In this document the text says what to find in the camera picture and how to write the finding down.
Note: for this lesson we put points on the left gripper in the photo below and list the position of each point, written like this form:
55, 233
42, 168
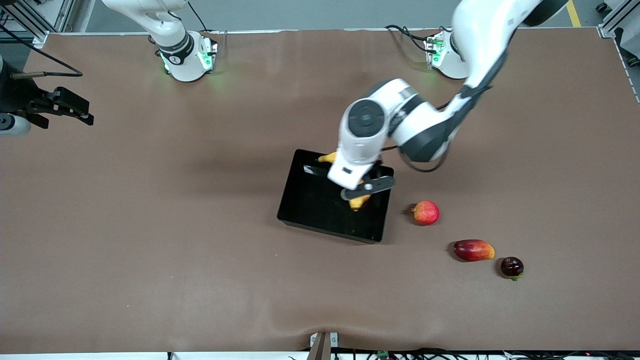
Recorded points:
375, 173

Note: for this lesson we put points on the black plastic box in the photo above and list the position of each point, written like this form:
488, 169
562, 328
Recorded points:
310, 210

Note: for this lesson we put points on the aluminium frame post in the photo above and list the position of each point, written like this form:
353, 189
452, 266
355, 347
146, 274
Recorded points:
615, 20
60, 15

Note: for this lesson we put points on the red yellow mango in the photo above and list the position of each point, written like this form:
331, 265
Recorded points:
473, 250

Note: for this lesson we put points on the metal table edge bracket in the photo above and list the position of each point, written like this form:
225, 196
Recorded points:
322, 347

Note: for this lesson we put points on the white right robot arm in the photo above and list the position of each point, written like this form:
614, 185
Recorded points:
185, 67

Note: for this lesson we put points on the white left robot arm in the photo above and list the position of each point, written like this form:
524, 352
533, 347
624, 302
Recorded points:
357, 145

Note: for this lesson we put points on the yellow banana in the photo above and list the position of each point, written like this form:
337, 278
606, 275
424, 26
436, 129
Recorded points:
359, 202

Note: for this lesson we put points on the large table cover mat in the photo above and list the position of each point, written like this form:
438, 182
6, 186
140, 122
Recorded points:
200, 200

